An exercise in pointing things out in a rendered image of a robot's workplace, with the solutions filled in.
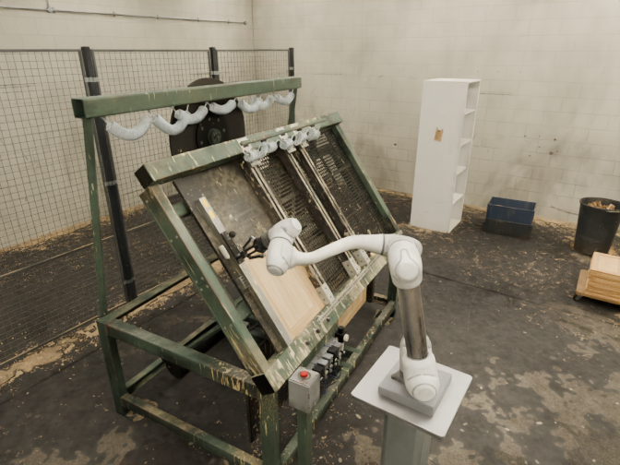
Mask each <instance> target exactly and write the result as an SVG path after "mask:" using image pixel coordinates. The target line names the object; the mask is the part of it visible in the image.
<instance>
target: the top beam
mask: <svg viewBox="0 0 620 465"><path fill-rule="evenodd" d="M324 118H326V121H325V122H322V123H319V124H316V125H315V126H314V129H315V130H318V128H319V127H320V128H319V131H323V130H326V129H329V128H331V127H333V126H334V125H338V124H340V123H341V122H342V119H341V117H340V115H339V113H338V112H335V113H329V114H326V115H322V116H318V117H315V118H312V119H308V120H304V121H302V122H298V123H294V124H297V125H303V124H307V123H310V122H314V121H317V120H320V119H324ZM294 124H291V125H294ZM281 127H283V128H284V129H288V128H290V127H289V125H285V126H281ZM278 128H280V127H278ZM275 129H277V128H274V129H270V130H267V131H264V132H260V133H256V134H254V135H250V136H246V138H247V139H252V138H255V137H261V136H264V135H268V134H271V133H275V132H276V131H275ZM310 129H312V127H311V126H308V127H304V128H302V131H301V132H302V133H305V132H306V130H309V131H310ZM240 138H244V137H240ZM240 138H237V139H240ZM277 139H279V140H278V142H277V143H276V144H277V146H278V145H279V144H280V141H281V140H280V138H279V136H275V137H270V138H267V141H265V143H269V142H271V141H273V142H276V141H277ZM262 143H263V142H261V141H258V142H254V143H251V146H252V148H253V149H258V148H259V146H260V145H261V144H262ZM243 156H244V154H243V153H242V150H241V148H240V146H239V145H238V143H237V141H236V139H233V140H230V141H226V142H222V143H220V144H216V145H212V146H208V147H205V148H202V149H196V150H192V151H188V152H186V153H182V154H178V155H174V156H172V157H168V158H164V159H161V160H157V161H151V162H148V163H144V164H143V165H142V166H141V167H140V168H139V169H138V170H137V171H136V172H135V176H136V178H137V179H138V181H139V182H140V184H141V185H142V187H143V188H144V189H147V188H148V187H149V186H151V185H154V184H157V183H158V184H159V185H162V184H165V183H168V182H171V181H173V180H176V179H179V178H182V177H185V176H188V175H190V174H193V173H198V172H201V171H204V170H207V169H209V168H212V167H215V166H218V165H221V164H223V163H226V162H229V161H234V160H237V159H240V158H242V157H243Z"/></svg>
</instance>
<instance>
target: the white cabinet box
mask: <svg viewBox="0 0 620 465"><path fill-rule="evenodd" d="M480 85H481V80H480V79H465V78H434V79H427V80H424V81H423V96H422V106H421V116H420V125H419V136H418V145H417V155H416V165H415V175H414V185H413V195H412V204H411V223H410V225H411V226H416V227H420V228H425V229H429V230H433V231H438V232H442V233H450V231H451V230H452V229H453V228H454V227H455V226H456V225H457V224H458V223H459V222H460V220H461V215H462V209H463V202H464V195H465V188H466V182H467V175H468V169H469V162H470V155H471V143H472V137H473V130H474V124H475V117H476V111H477V104H478V98H479V91H480Z"/></svg>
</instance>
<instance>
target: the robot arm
mask: <svg viewBox="0 0 620 465"><path fill-rule="evenodd" d="M301 230H302V226H301V224H300V222H299V221H298V220H297V219H295V218H288V219H285V220H282V221H280V222H278V223H276V224H275V225H274V226H273V227H272V228H271V229H269V230H268V231H266V232H264V233H263V234H262V236H260V237H258V238H255V237H254V235H252V236H250V237H249V240H248V241H247V242H246V243H245V245H244V246H243V247H242V249H243V251H242V252H241V253H240V255H239V256H238V257H236V260H238V259H240V258H241V257H242V258H243V259H244V258H246V257H248V259H255V258H264V257H265V256H266V255H265V252H266V251H267V250H268V251H267V256H266V263H267V270H268V272H269V273H270V274H271V275H273V276H282V275H283V274H285V273H286V272H287V270H288V269H290V268H294V267H296V266H303V265H311V264H315V263H317V262H320V261H322V260H325V259H327V258H329V257H332V256H335V255H337V254H339V253H342V252H344V251H347V250H350V249H363V250H366V251H369V252H372V253H375V254H378V255H381V256H387V261H388V267H389V271H390V275H391V279H392V282H393V283H394V285H395V286H396V287H397V289H398V296H399V307H400V313H401V320H402V326H403V332H404V336H403V338H402V340H401V342H400V347H399V371H397V372H396V373H394V374H392V375H391V378H392V379H394V380H397V381H399V382H400V383H402V384H404V385H405V386H406V388H407V390H408V392H409V393H410V394H411V395H412V396H413V397H414V398H415V399H417V400H420V401H428V400H430V399H433V398H434V397H435V396H436V394H437V392H438V390H439V386H440V384H439V378H438V373H437V368H436V363H435V357H434V355H433V354H432V345H431V341H430V340H429V338H428V336H427V335H426V331H425V324H424V317H423V304H422V296H421V289H420V283H421V282H422V279H423V264H422V260H421V253H422V251H423V247H422V245H421V243H420V242H419V241H417V240H416V239H413V238H411V237H409V236H403V235H396V234H368V235H353V236H348V237H345V238H342V239H340V240H338V241H336V242H334V243H332V244H328V245H326V246H324V247H322V248H320V249H317V250H316V251H314V252H310V253H302V252H299V251H298V250H297V249H296V248H295V247H294V246H292V243H293V241H294V240H295V238H296V237H297V236H298V235H299V233H300V232H301ZM252 241H254V242H253V245H252V246H250V247H248V245H249V244H250V243H251V242H252ZM247 247H248V248H247ZM252 248H255V250H254V251H252V252H250V253H249V254H248V253H247V251H248V250H250V249H252ZM255 252H258V253H262V254H260V255H254V256H251V255H252V254H254V253H255Z"/></svg>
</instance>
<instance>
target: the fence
mask: <svg viewBox="0 0 620 465"><path fill-rule="evenodd" d="M204 198H205V197H202V198H200V199H198V200H197V201H196V202H195V203H196V204H197V206H198V208H199V210H200V211H201V213H202V215H203V216H204V218H205V220H206V221H207V223H208V225H209V227H210V228H211V230H212V231H213V232H214V234H215V236H216V237H217V239H218V241H219V242H220V244H221V245H223V246H224V247H225V249H226V251H227V253H228V254H229V255H230V260H231V262H232V264H233V266H234V267H235V269H236V270H237V272H238V274H239V275H240V277H241V276H243V275H244V277H245V279H246V280H247V282H248V284H249V285H250V286H249V287H247V289H248V291H250V293H251V295H252V296H253V298H254V300H255V301H256V304H257V305H258V307H259V309H260V310H261V312H262V313H263V315H264V317H265V318H266V320H267V321H268V323H269V325H270V326H271V328H272V330H273V331H274V333H275V335H276V336H277V338H278V339H279V341H280V343H281V345H282V347H283V348H286V347H288V346H290V344H291V343H292V339H291V337H290V336H289V334H288V332H287V331H286V329H285V327H284V326H283V325H282V323H281V322H280V319H279V318H278V316H277V315H276V313H275V311H274V310H273V308H272V306H271V305H270V303H269V301H268V299H267V297H266V296H265V294H264V293H263V292H262V290H261V289H260V287H259V285H258V284H257V282H256V280H255V278H254V276H253V275H252V273H251V271H250V270H249V268H248V266H247V265H246V264H245V262H243V263H242V264H240V265H239V264H238V262H237V261H236V259H235V258H234V256H233V254H232V252H231V250H230V249H229V247H228V245H227V244H226V243H225V241H224V240H223V238H222V236H221V233H223V232H225V229H224V228H223V226H222V224H221V222H220V220H219V219H218V217H217V215H216V214H215V212H214V210H213V209H212V207H211V205H210V204H209V203H208V201H207V199H206V198H205V199H206V201H207V203H208V204H209V207H207V208H205V206H204V204H203V203H202V201H201V200H202V199H204ZM209 210H212V212H213V213H214V215H215V217H216V218H214V219H212V218H211V216H210V215H209Z"/></svg>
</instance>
